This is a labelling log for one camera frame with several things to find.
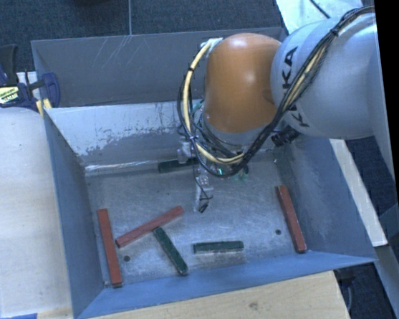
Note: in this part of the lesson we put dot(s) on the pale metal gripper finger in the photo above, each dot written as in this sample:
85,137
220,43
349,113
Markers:
203,187
183,153

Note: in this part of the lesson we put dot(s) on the dark green flat block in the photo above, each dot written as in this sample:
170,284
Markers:
171,250
217,246

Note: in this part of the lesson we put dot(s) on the red-brown flat block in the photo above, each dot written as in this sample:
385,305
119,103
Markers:
291,219
109,247
150,226

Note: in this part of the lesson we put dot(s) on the grey metal bin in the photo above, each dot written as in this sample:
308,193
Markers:
120,74

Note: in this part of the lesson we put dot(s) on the black cylinder on white bracket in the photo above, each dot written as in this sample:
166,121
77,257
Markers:
285,136

